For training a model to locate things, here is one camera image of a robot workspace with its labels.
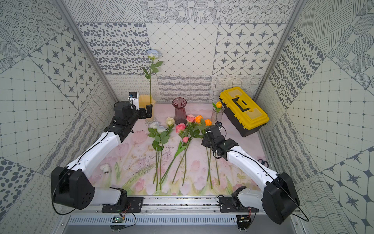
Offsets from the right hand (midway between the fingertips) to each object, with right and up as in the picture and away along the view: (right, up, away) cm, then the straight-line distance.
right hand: (209, 140), depth 85 cm
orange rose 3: (+5, -19, +1) cm, 19 cm away
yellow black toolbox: (+23, +17, +8) cm, 30 cm away
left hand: (-39, +23, -4) cm, 45 cm away
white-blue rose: (-37, +2, +15) cm, 40 cm away
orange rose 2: (-6, +5, +19) cm, 20 cm away
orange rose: (+1, +10, +16) cm, 19 cm away
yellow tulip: (+4, +20, -6) cm, 22 cm away
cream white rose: (-26, +10, +18) cm, 34 cm away
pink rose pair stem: (-11, +10, +19) cm, 24 cm away
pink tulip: (-18, -6, +8) cm, 20 cm away
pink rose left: (-19, +6, +16) cm, 25 cm away
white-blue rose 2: (-32, +5, +13) cm, 35 cm away
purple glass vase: (-18, +15, +11) cm, 27 cm away
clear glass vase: (+6, +16, +11) cm, 20 cm away
